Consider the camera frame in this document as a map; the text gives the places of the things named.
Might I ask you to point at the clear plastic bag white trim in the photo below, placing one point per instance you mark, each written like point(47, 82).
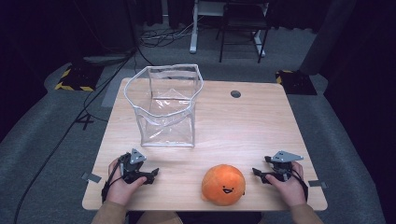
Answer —
point(168, 124)

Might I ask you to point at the grey curtain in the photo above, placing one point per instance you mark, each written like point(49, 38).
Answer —
point(327, 34)

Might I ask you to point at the grey tape strip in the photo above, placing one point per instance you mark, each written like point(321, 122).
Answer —
point(91, 177)
point(317, 184)

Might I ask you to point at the black chair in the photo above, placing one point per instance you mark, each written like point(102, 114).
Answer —
point(243, 21)

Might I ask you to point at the person's left hand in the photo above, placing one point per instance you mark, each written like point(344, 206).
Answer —
point(120, 191)

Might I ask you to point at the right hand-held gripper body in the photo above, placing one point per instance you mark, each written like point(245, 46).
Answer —
point(281, 168)

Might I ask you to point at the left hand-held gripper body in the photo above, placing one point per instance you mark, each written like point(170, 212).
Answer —
point(130, 169)

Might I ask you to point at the white desk frame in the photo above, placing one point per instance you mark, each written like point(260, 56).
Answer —
point(194, 31)

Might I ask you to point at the black yellow striped base plate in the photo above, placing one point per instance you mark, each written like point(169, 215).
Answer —
point(77, 79)
point(295, 82)

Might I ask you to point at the person's right hand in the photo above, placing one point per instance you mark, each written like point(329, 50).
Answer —
point(292, 189)

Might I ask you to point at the orange round plush toy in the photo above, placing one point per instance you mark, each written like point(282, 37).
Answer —
point(222, 183)

